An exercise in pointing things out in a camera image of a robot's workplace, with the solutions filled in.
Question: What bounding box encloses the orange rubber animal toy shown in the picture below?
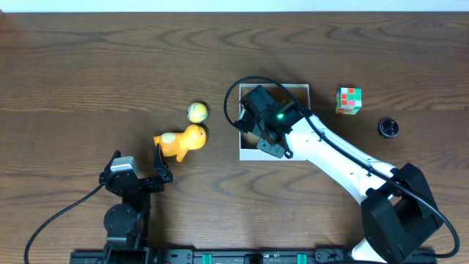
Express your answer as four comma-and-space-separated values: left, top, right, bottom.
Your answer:
153, 125, 207, 162

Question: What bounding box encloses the white cardboard box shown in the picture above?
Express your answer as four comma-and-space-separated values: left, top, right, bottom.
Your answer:
239, 84, 311, 161

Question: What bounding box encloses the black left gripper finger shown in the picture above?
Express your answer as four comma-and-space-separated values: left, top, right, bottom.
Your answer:
153, 144, 173, 183
99, 150, 121, 184

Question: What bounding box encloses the colourful puzzle cube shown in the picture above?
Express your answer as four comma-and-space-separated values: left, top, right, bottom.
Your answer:
335, 87, 363, 115

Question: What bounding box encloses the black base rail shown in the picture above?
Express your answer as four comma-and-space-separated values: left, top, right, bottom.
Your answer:
70, 249, 357, 264

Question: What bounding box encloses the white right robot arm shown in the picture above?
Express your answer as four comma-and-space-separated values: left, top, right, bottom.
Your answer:
233, 85, 443, 263

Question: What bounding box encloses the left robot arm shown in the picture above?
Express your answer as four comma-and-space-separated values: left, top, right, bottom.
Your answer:
99, 150, 164, 264

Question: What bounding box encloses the yellow grey striped ball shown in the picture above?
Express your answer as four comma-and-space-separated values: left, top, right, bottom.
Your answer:
187, 103, 208, 123

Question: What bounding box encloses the black round lid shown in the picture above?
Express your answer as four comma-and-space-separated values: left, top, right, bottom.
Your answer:
377, 117, 399, 139

